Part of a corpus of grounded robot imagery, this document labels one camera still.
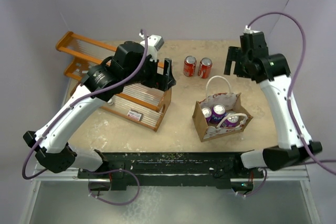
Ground canvas tote bag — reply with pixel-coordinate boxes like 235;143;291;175
192;76;253;142

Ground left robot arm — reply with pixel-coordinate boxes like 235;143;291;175
23;30;176;178

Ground red cola can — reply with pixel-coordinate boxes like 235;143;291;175
198;58;213;79
183;56;197;77

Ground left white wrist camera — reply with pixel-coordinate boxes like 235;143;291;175
146;35;164;62

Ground small red white box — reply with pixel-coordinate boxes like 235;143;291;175
127;110;143;122

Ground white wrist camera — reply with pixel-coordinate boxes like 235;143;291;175
146;35;164;62
243;25;261;35

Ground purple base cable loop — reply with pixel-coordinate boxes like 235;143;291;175
88;168;141;206

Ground orange wooden shelf rack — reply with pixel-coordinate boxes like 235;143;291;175
56;31;172;131

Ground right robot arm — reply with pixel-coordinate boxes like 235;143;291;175
224;31;322;177

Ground purple fanta can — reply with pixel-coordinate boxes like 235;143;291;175
202;106;212;123
210;104;226;124
222;111;239;127

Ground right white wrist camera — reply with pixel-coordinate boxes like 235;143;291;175
243;25;261;35

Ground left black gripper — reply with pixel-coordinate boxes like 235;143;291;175
123;53;175;91

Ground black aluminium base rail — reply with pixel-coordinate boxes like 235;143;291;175
31;152;310;192

